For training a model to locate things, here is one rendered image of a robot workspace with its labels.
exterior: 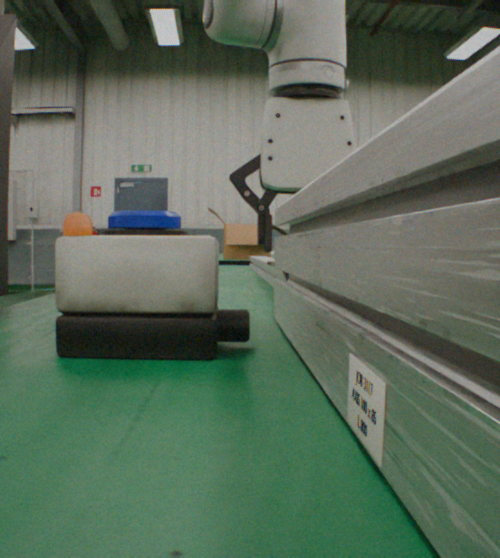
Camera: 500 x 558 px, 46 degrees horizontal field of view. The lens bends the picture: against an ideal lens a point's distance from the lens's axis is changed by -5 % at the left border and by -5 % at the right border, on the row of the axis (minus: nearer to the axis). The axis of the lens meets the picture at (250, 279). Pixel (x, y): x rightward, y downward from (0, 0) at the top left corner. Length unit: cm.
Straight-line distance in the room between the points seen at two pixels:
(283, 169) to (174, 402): 44
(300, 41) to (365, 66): 1161
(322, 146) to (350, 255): 46
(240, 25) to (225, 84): 1120
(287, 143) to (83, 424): 48
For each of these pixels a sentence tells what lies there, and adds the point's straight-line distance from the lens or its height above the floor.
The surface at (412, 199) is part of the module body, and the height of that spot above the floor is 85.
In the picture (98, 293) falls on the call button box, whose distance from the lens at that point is 30.
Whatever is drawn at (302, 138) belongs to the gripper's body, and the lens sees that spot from 64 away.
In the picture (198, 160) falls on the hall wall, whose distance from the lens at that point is 1154.
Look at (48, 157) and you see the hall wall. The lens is 1195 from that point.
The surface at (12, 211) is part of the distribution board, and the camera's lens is 1178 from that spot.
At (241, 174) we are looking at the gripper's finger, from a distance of 65.
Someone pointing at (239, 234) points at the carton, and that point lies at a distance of 257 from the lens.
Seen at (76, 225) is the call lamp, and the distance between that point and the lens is 30.
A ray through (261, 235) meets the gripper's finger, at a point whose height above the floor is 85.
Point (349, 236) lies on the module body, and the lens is 18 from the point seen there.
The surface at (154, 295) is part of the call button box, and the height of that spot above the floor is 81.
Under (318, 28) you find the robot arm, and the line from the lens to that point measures 65.
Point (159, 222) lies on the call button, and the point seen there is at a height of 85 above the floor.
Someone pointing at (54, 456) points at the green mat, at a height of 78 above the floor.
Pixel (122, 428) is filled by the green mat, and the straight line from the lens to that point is 19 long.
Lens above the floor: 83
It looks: 3 degrees down
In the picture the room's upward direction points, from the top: 1 degrees clockwise
